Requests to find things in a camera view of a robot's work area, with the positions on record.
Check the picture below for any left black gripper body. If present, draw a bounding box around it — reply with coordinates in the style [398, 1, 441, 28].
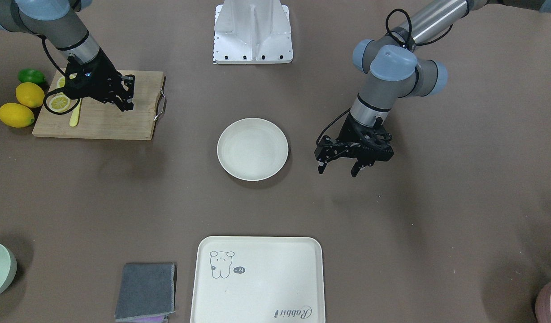
[314, 112, 394, 167]

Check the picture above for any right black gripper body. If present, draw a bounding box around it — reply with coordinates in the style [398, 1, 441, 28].
[62, 49, 123, 104]

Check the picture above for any round cream plate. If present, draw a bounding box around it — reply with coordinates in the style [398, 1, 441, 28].
[217, 118, 289, 181]

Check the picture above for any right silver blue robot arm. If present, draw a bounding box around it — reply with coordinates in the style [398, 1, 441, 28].
[0, 0, 134, 112]

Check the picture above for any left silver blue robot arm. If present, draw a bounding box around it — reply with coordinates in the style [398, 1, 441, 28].
[314, 0, 492, 177]

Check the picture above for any cream rectangular tray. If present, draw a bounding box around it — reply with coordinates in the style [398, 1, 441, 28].
[191, 236, 326, 323]

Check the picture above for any bamboo cutting board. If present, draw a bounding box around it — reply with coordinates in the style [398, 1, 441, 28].
[33, 70, 165, 140]

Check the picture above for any lemon slice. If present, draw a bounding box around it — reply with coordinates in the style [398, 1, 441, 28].
[56, 76, 66, 89]
[47, 94, 73, 113]

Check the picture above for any yellow plastic knife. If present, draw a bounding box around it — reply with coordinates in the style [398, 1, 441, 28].
[69, 100, 82, 127]

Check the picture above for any yellow lemon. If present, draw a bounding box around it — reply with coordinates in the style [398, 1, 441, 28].
[0, 103, 35, 128]
[15, 82, 45, 109]

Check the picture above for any green lime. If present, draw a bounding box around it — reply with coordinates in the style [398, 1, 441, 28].
[17, 68, 47, 85]

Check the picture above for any grey folded cloth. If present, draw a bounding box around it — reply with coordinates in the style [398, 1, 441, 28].
[115, 262, 176, 323]

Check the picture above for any pink bowl with ice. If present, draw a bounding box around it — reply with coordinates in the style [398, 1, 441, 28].
[535, 282, 551, 323]

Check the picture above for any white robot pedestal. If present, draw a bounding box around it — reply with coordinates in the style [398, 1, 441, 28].
[213, 0, 294, 64]

